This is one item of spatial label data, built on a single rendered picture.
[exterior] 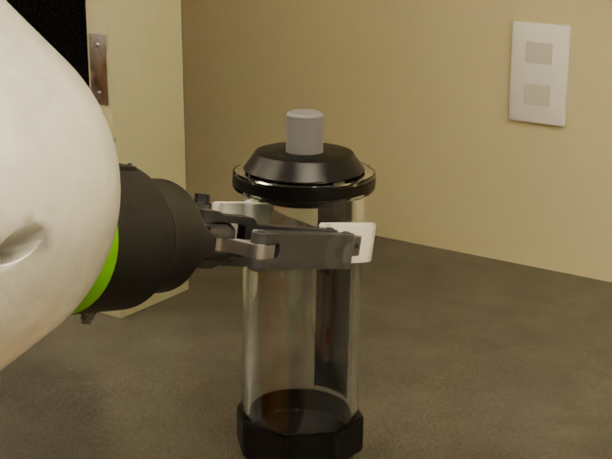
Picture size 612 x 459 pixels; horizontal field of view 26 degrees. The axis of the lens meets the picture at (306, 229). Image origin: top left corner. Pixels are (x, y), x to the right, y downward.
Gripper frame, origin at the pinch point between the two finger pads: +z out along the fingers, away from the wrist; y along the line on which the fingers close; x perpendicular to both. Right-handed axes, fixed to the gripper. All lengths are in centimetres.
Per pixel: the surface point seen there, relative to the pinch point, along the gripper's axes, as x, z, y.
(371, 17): -21, 56, 30
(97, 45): -12.4, 13.8, 34.8
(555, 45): -19, 56, 5
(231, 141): -3, 61, 51
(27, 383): 19.2, 3.7, 29.4
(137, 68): -10.6, 18.4, 33.4
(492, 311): 9.6, 43.5, 2.5
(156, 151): -2.4, 22.9, 33.4
